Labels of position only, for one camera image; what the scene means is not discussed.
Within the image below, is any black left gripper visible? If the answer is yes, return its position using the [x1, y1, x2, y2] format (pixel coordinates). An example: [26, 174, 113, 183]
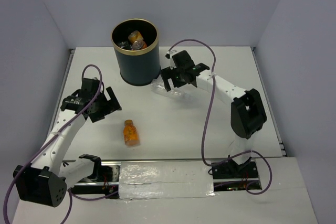
[90, 87, 122, 123]

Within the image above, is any clear crushed bottle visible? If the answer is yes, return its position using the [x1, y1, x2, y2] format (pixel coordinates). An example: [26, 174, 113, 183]
[150, 79, 192, 101]

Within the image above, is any orange bottle with white label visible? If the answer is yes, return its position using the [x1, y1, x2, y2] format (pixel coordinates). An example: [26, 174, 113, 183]
[132, 40, 148, 50]

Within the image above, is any large orange milk tea bottle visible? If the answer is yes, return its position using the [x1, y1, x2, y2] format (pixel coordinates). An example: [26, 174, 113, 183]
[128, 30, 144, 44]

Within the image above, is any blue label water bottle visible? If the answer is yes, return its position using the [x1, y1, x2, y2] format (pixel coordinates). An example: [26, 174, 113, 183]
[126, 43, 132, 50]

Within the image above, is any clear bottle blue cap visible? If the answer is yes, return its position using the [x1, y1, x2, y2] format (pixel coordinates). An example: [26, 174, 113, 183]
[117, 40, 129, 50]

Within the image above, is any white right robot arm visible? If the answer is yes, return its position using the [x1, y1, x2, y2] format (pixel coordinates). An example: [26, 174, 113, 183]
[160, 50, 267, 177]

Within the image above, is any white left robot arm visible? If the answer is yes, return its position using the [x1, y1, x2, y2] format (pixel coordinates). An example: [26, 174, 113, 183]
[13, 78, 122, 207]

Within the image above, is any dark bin with gold rim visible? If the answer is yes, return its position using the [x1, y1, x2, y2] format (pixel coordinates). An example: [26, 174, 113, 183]
[111, 18, 161, 86]

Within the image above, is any small orange juice bottle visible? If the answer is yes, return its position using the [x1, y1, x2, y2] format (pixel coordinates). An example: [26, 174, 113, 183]
[123, 120, 140, 147]

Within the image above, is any silver foil tape patch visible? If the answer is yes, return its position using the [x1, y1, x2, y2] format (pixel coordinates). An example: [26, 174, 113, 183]
[119, 161, 215, 199]

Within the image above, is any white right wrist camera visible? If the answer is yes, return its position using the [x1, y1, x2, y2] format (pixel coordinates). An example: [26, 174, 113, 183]
[165, 49, 177, 69]

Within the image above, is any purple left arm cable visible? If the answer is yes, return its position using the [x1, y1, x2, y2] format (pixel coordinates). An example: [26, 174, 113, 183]
[4, 64, 119, 224]

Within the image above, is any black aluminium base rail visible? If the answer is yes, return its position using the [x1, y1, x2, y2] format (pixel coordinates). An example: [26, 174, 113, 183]
[71, 161, 261, 199]

